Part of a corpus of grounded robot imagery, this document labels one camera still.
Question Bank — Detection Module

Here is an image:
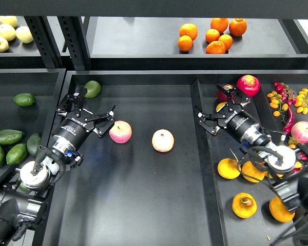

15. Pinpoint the dark red apple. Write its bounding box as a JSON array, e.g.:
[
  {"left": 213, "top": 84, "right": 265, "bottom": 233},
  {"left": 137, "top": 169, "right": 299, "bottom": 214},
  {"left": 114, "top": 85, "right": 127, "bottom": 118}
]
[{"left": 217, "top": 84, "right": 234, "bottom": 103}]

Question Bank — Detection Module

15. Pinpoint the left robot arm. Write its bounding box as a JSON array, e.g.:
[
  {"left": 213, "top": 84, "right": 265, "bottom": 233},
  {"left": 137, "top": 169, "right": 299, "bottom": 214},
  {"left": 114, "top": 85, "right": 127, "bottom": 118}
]
[{"left": 0, "top": 88, "right": 114, "bottom": 245}]

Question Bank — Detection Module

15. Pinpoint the black tray divider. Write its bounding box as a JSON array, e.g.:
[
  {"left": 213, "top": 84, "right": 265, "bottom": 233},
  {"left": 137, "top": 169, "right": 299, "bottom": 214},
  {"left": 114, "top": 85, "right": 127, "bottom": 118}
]
[{"left": 190, "top": 79, "right": 228, "bottom": 245}]

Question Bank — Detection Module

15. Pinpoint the green avocado top centre tray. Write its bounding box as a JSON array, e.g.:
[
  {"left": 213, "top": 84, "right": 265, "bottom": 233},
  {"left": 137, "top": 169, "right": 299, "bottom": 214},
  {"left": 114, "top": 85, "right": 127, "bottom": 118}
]
[{"left": 84, "top": 80, "right": 101, "bottom": 98}]

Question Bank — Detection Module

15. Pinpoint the cherry tomato bunch upper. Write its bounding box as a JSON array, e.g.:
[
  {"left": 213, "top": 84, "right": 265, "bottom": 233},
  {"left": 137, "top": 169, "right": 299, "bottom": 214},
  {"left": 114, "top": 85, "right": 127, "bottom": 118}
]
[{"left": 266, "top": 82, "right": 308, "bottom": 123}]

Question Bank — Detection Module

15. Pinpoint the black centre tray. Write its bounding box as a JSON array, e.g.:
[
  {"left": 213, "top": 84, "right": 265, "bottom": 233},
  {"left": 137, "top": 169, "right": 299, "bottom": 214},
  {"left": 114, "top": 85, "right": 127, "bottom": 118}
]
[{"left": 22, "top": 70, "right": 308, "bottom": 246}]

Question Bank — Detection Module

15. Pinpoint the pink apple right tray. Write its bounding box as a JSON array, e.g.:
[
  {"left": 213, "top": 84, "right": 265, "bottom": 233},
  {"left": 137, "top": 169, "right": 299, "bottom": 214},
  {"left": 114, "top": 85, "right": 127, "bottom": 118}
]
[{"left": 291, "top": 121, "right": 308, "bottom": 144}]

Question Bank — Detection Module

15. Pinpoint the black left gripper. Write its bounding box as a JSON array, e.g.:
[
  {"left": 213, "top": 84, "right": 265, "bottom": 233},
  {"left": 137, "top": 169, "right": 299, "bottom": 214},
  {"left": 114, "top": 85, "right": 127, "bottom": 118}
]
[{"left": 52, "top": 88, "right": 116, "bottom": 155}]

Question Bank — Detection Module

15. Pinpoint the green avocado left tray top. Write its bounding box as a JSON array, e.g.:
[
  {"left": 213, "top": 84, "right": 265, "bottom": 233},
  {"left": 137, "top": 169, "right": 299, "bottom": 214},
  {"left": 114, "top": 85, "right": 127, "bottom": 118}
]
[{"left": 13, "top": 93, "right": 36, "bottom": 107}]

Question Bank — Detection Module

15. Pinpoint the black tray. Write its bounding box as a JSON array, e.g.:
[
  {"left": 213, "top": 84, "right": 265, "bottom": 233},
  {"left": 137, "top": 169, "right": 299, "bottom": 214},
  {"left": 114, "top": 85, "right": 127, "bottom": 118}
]
[
  {"left": 22, "top": 70, "right": 308, "bottom": 246},
  {"left": 0, "top": 68, "right": 67, "bottom": 246}
]

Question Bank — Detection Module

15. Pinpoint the pink red apple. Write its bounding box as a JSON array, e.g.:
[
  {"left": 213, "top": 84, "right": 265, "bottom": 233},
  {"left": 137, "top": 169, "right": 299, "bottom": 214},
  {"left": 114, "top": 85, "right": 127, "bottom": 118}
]
[{"left": 109, "top": 120, "right": 132, "bottom": 144}]

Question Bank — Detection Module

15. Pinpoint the bright red apple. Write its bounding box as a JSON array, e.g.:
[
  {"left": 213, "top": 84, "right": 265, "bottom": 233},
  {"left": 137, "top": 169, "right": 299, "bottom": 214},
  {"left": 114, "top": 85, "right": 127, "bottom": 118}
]
[{"left": 236, "top": 75, "right": 261, "bottom": 97}]

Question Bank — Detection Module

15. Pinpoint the black left tray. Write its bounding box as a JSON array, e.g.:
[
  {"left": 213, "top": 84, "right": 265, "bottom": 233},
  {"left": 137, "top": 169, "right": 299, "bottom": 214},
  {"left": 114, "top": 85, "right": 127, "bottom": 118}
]
[{"left": 0, "top": 68, "right": 67, "bottom": 246}]

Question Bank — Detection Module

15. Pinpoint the red chili pepper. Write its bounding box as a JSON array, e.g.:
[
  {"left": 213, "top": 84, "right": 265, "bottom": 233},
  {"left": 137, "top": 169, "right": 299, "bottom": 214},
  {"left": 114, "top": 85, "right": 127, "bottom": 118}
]
[{"left": 283, "top": 107, "right": 295, "bottom": 134}]

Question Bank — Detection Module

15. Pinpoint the pale pink apple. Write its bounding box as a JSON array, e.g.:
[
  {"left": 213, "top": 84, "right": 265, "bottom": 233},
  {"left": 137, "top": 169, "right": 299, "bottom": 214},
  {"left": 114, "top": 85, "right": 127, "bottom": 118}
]
[{"left": 152, "top": 129, "right": 175, "bottom": 153}]

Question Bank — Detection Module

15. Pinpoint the green avocado tray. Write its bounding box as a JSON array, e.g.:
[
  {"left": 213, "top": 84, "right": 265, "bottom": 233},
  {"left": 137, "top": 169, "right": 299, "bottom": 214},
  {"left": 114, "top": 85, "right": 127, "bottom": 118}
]
[
  {"left": 13, "top": 93, "right": 36, "bottom": 107},
  {"left": 84, "top": 80, "right": 101, "bottom": 98}
]

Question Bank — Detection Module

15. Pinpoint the orange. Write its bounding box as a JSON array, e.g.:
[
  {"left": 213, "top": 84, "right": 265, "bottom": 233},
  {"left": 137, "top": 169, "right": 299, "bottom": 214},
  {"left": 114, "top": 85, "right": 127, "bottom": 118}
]
[
  {"left": 205, "top": 29, "right": 220, "bottom": 43},
  {"left": 210, "top": 18, "right": 229, "bottom": 33},
  {"left": 218, "top": 34, "right": 233, "bottom": 51},
  {"left": 178, "top": 35, "right": 193, "bottom": 52},
  {"left": 229, "top": 18, "right": 247, "bottom": 37},
  {"left": 205, "top": 40, "right": 226, "bottom": 54},
  {"left": 179, "top": 23, "right": 198, "bottom": 40}
]

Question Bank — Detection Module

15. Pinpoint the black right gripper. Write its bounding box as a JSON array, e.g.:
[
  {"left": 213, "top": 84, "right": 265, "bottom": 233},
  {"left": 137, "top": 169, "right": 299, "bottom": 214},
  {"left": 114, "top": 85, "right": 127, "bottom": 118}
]
[{"left": 196, "top": 86, "right": 271, "bottom": 146}]

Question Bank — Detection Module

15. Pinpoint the black shelf upright post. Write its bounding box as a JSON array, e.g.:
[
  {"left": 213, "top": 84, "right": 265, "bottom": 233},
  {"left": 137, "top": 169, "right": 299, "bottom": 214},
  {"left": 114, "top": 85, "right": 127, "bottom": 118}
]
[
  {"left": 24, "top": 16, "right": 63, "bottom": 69},
  {"left": 57, "top": 16, "right": 92, "bottom": 71}
]

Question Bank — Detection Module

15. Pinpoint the cherry tomato bunch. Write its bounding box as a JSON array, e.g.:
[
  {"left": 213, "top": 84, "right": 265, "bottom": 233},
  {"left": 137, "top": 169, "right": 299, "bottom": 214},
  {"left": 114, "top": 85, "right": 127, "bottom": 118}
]
[
  {"left": 266, "top": 82, "right": 308, "bottom": 123},
  {"left": 288, "top": 137, "right": 308, "bottom": 173}
]

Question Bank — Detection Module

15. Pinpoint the cherry tomato bunch lower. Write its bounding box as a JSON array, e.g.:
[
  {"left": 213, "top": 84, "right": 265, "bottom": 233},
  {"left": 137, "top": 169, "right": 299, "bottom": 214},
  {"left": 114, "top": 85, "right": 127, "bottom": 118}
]
[{"left": 288, "top": 137, "right": 308, "bottom": 173}]

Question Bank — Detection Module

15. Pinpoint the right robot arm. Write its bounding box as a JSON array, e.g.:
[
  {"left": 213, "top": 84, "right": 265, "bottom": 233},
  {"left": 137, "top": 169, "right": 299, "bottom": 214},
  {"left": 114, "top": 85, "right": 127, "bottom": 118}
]
[{"left": 198, "top": 85, "right": 308, "bottom": 245}]

